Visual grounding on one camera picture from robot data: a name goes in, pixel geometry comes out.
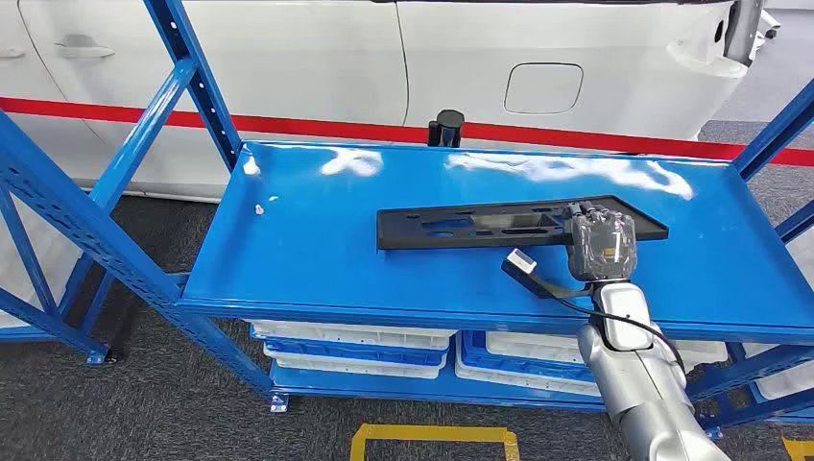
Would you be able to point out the white car body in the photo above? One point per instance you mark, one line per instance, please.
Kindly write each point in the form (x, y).
(286, 63)

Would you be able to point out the blue metal shelf rack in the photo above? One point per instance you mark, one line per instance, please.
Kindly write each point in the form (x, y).
(381, 273)
(51, 326)

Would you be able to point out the large white plastic bin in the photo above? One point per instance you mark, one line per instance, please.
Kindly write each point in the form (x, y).
(785, 382)

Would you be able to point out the black stanchion post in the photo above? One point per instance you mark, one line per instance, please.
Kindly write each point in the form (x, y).
(447, 127)

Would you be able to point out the blue plastic bin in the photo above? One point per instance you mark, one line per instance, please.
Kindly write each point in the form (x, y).
(356, 356)
(509, 368)

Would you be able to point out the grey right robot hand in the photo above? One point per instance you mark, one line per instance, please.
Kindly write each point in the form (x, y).
(601, 245)

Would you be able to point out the red barrier belt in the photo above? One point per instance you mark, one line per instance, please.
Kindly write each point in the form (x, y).
(318, 126)

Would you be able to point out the yellow floor tape square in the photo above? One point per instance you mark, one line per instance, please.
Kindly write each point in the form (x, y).
(798, 448)
(432, 434)

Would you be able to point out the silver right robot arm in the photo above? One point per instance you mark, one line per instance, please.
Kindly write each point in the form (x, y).
(642, 394)

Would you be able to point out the black plastic panel part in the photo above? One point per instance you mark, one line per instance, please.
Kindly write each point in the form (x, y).
(394, 238)

